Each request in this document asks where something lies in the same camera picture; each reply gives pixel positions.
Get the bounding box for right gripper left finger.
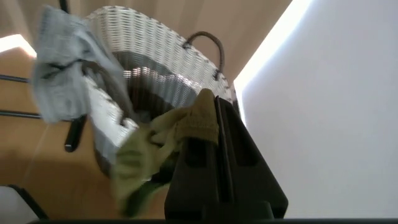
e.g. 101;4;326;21
164;138;233;218

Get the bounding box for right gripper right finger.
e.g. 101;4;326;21
215;96;289;218

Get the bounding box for pale grey shorts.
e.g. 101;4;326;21
30;6;131;124

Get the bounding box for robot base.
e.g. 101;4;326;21
0;184;49;224

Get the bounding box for black clothes rack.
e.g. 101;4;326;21
0;0;88;153

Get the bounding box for white laundry basket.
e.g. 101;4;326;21
82;5;240;178

